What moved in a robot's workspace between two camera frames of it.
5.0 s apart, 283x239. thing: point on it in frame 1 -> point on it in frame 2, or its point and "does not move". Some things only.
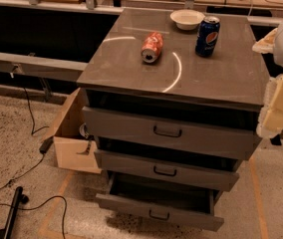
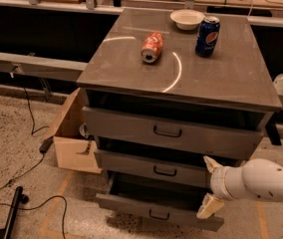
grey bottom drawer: x=169 y=201 does not move
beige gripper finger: x=281 y=103 -> x=211 y=163
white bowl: x=187 y=19 does not move
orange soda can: x=151 y=47 does not move
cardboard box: x=73 y=148 does not move
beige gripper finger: x=266 y=45 -> x=210 y=205
